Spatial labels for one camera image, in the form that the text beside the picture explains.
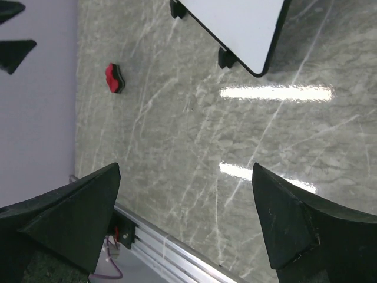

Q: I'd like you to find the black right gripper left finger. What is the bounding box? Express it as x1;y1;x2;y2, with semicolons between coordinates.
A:
1;163;121;282

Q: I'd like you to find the white whiteboard black frame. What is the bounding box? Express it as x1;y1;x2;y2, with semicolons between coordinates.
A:
170;0;291;77

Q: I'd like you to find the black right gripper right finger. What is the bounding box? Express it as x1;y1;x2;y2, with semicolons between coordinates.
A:
252;163;376;282

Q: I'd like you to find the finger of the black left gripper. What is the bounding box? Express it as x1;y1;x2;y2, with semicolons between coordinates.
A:
0;1;25;24
1;40;37;75

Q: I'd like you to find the aluminium frame rail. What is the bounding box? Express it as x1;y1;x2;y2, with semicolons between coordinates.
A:
69;174;251;283

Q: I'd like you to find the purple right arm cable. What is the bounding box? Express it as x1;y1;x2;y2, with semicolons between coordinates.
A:
90;235;124;280

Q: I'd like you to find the red black whiteboard eraser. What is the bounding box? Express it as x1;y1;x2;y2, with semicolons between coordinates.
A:
105;63;125;94

